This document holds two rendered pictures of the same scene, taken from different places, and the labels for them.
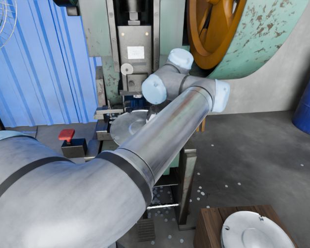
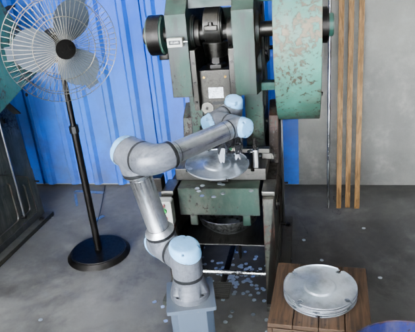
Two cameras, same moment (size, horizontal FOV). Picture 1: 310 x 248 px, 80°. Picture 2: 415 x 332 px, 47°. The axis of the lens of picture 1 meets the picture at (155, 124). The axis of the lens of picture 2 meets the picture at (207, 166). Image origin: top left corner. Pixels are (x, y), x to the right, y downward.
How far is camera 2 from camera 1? 1.39 m
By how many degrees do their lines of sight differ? 19
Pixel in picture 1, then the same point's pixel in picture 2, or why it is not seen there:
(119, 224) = (165, 159)
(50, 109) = not seen: hidden behind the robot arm
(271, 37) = (307, 84)
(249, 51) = (295, 95)
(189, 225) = not seen: hidden behind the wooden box
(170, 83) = (217, 119)
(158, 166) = (185, 149)
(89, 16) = (176, 66)
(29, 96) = (101, 140)
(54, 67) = (138, 102)
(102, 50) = (184, 91)
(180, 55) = (231, 99)
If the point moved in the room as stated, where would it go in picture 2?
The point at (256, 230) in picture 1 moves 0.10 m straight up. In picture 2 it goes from (325, 277) to (325, 257)
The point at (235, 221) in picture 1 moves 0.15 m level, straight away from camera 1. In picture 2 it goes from (307, 270) to (331, 257)
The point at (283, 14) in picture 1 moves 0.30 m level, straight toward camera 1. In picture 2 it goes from (305, 70) to (251, 87)
